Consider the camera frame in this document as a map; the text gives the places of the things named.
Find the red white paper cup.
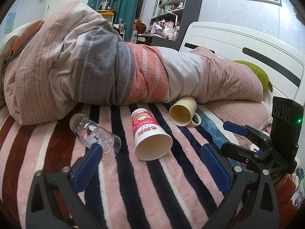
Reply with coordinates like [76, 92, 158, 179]
[131, 108, 173, 161]

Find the red sleeve forearm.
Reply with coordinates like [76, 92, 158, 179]
[275, 174, 298, 228]

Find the clear printed glass cup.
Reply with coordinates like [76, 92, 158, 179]
[69, 113, 121, 162]

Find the pink ribbed pillow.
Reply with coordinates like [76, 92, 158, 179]
[198, 100, 272, 149]

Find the green plush toy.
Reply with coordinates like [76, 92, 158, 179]
[234, 60, 274, 93]

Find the cream ceramic mug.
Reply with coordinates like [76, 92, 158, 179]
[169, 96, 202, 127]

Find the striped fleece blanket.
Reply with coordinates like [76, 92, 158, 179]
[1, 104, 234, 228]

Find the white bed headboard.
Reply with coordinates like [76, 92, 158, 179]
[179, 22, 304, 105]

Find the pink grey striped duvet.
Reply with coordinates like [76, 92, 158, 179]
[1, 2, 263, 125]

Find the black bookshelf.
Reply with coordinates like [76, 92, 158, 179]
[136, 0, 202, 50]

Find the brown plush toy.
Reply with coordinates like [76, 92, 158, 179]
[134, 19, 147, 34]

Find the white door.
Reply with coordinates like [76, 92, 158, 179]
[44, 0, 75, 19]

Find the glass display case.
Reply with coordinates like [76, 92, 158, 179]
[96, 0, 114, 11]

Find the black camera box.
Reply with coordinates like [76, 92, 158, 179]
[270, 96, 303, 162]

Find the blue wall poster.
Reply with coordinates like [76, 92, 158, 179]
[4, 12, 16, 34]

